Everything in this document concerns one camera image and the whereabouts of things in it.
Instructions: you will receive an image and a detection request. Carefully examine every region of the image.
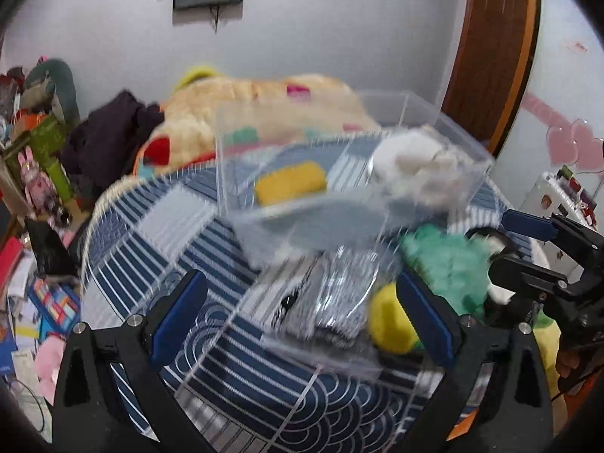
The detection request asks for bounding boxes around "green knitted soft item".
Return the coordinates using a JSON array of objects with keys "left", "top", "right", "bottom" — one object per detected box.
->
[{"left": 398, "top": 225, "right": 490, "bottom": 316}]

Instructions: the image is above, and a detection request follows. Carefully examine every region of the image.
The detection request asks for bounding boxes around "white fluffy soft item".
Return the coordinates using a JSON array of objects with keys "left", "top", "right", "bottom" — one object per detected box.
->
[{"left": 370, "top": 125, "right": 482, "bottom": 211}]

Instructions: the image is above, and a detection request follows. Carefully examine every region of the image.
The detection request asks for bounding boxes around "yellow felt ball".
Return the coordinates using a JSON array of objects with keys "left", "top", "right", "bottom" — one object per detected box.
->
[{"left": 368, "top": 282, "right": 420, "bottom": 356}]

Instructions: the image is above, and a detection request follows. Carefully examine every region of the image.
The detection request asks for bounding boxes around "clear plastic storage box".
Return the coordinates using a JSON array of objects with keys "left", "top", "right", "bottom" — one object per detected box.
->
[{"left": 217, "top": 91, "right": 493, "bottom": 378}]

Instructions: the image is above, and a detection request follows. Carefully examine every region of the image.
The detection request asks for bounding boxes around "white fridge with magnets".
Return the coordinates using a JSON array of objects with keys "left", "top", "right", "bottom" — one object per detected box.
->
[{"left": 519, "top": 172, "right": 597, "bottom": 282}]

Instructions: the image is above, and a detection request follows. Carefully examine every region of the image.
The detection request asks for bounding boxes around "brown wooden door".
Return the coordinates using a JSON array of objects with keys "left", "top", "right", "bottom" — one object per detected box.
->
[{"left": 442, "top": 0, "right": 541, "bottom": 157}]

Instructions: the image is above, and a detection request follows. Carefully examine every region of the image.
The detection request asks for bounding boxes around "blue white patterned tablecloth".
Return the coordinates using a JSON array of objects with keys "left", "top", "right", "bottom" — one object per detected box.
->
[{"left": 80, "top": 129, "right": 535, "bottom": 453}]

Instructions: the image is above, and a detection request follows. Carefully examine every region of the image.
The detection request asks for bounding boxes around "yellow sponge block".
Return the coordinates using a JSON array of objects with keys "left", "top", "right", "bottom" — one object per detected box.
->
[{"left": 254, "top": 160, "right": 328, "bottom": 206}]

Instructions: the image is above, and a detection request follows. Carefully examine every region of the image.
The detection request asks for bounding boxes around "pink bunny figure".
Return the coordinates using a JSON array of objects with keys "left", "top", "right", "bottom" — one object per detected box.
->
[{"left": 17, "top": 146, "right": 63, "bottom": 222}]

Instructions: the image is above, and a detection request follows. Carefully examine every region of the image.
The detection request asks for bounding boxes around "dark purple clothing pile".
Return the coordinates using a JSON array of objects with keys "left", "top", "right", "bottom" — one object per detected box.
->
[{"left": 59, "top": 90, "right": 164, "bottom": 199}]

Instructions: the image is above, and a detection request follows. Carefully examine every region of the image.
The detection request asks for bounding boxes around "green cardboard box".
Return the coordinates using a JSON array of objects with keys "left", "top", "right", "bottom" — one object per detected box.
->
[{"left": 2, "top": 116, "right": 73, "bottom": 202}]

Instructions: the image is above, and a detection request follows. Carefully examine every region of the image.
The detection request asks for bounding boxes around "beige plush blanket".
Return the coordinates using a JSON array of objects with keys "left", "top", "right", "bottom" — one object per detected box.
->
[{"left": 133, "top": 74, "right": 381, "bottom": 177}]

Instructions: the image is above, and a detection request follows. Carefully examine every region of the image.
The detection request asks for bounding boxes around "grey green plush toy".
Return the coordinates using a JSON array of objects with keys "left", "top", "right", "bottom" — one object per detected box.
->
[{"left": 20, "top": 59, "right": 80, "bottom": 127}]

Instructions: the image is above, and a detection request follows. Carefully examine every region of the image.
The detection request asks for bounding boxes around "yellow green curved pillow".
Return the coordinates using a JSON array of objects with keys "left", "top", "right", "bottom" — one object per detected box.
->
[{"left": 174, "top": 66, "right": 222, "bottom": 92}]

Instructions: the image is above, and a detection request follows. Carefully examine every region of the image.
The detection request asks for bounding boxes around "pink heart wall decoration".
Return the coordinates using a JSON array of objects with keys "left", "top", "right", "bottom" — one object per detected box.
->
[{"left": 521, "top": 93, "right": 603, "bottom": 174}]

